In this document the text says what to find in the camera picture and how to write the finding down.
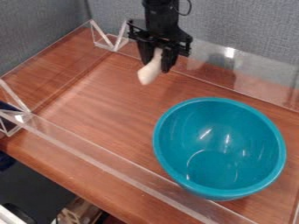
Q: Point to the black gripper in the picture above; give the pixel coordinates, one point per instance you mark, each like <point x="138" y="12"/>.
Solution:
<point x="158" y="30"/>

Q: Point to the clear acrylic bracket left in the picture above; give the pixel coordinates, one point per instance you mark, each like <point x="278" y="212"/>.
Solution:
<point x="14" y="110"/>

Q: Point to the clear acrylic barrier front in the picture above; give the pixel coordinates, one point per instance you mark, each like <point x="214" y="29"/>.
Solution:
<point x="135" y="194"/>

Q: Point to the clear acrylic barrier back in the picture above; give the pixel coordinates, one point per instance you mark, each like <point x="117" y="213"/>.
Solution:
<point x="242" y="72"/>

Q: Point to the clear acrylic barrier left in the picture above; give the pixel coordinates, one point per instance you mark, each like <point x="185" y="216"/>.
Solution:
<point x="61" y="62"/>

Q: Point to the light wooden object below table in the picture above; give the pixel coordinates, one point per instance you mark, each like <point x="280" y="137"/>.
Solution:
<point x="79" y="212"/>

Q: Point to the blue plastic bowl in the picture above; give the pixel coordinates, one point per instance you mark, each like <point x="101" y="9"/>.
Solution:
<point x="219" y="147"/>

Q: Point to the clear acrylic barrier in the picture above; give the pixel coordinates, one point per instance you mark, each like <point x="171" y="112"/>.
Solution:
<point x="135" y="194"/>
<point x="242" y="72"/>
<point x="61" y="62"/>

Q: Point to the plush mushroom with brown cap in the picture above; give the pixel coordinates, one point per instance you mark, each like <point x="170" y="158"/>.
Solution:
<point x="149" y="72"/>

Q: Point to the clear acrylic corner bracket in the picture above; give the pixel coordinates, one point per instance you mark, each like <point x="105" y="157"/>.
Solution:
<point x="106" y="40"/>

